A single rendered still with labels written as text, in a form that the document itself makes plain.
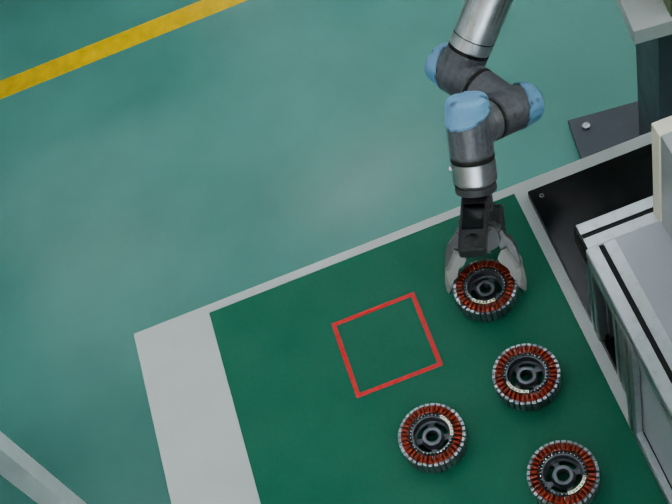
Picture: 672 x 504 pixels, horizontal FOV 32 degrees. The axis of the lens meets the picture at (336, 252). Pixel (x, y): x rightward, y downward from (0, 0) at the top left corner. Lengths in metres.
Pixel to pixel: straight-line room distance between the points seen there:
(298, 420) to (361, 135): 1.42
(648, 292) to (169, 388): 0.92
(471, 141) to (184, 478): 0.76
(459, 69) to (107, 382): 1.47
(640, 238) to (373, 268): 0.63
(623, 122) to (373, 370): 1.37
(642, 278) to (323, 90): 1.94
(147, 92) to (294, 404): 1.79
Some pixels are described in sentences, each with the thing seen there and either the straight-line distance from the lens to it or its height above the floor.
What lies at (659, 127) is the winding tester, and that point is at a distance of 1.53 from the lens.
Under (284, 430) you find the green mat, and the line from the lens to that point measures 2.04.
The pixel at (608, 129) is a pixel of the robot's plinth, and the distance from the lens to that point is 3.18.
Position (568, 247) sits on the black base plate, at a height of 0.77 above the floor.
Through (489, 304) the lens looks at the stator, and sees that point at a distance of 2.03.
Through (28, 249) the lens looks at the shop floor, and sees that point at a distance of 3.48.
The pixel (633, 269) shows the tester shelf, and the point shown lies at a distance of 1.66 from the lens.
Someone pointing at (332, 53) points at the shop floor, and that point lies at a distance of 3.53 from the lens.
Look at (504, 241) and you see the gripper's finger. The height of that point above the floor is 0.85.
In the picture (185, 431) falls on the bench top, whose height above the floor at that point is 0.75.
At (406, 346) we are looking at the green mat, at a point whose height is 0.75.
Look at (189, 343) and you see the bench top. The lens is 2.18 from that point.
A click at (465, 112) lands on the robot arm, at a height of 1.06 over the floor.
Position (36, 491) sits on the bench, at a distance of 2.71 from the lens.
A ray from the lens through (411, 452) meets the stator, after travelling 1.93.
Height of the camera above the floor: 2.54
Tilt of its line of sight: 55 degrees down
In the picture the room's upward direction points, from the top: 24 degrees counter-clockwise
